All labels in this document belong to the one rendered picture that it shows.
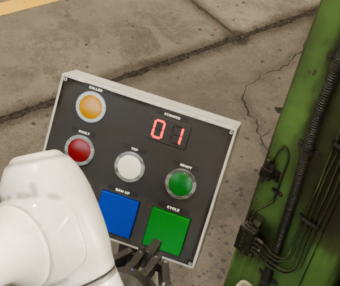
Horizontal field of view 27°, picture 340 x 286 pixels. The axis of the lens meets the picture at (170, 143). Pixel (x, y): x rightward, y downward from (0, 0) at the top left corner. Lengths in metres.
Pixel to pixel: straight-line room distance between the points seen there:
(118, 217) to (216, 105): 1.95
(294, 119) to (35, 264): 0.74
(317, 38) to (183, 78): 2.08
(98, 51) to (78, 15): 0.31
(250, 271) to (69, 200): 0.96
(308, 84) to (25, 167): 0.68
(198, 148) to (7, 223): 0.55
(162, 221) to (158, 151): 0.13
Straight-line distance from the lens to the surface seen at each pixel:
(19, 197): 0.83
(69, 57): 3.39
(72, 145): 1.34
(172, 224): 1.32
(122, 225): 1.34
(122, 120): 1.31
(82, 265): 0.84
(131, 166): 1.31
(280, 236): 1.56
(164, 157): 1.30
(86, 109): 1.32
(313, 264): 1.59
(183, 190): 1.30
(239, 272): 1.76
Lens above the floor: 2.02
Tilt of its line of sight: 42 degrees down
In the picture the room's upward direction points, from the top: 11 degrees clockwise
